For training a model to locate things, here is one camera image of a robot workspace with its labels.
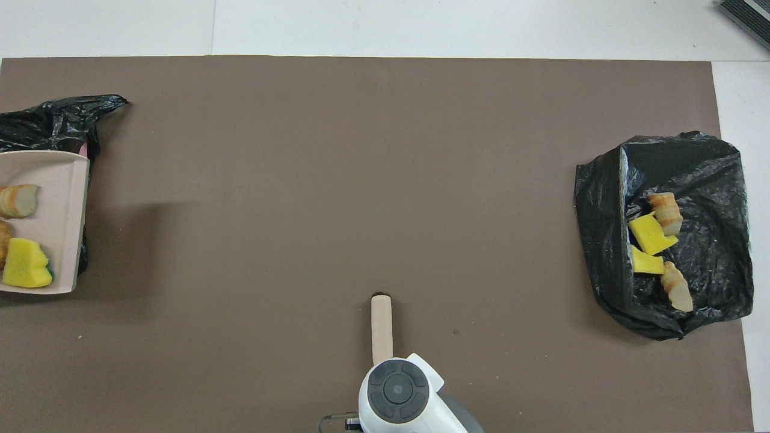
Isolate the beige plastic dustpan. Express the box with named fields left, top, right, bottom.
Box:
left=0, top=150, right=91, bottom=295

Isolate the brown table mat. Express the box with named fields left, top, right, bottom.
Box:
left=0, top=55, right=753, bottom=433

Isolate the beige hand brush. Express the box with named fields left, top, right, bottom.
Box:
left=371, top=293, right=394, bottom=366

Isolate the black bag lined pink bin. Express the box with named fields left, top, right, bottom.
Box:
left=0, top=93, right=129, bottom=277

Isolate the notched yellow sponge piece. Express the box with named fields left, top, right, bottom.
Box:
left=627, top=211, right=679, bottom=256

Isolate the dark grey ribbed box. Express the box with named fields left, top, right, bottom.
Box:
left=717, top=0, right=770, bottom=52

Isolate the brown bread nugget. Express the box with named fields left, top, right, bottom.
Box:
left=0, top=220, right=14, bottom=271

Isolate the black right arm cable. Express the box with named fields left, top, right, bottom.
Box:
left=317, top=413, right=362, bottom=433

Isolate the pale crusty bread chunk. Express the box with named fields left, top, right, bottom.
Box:
left=647, top=192, right=684, bottom=237
left=660, top=260, right=695, bottom=313

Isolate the striped bread roll piece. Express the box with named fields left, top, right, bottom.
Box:
left=0, top=183, right=40, bottom=219

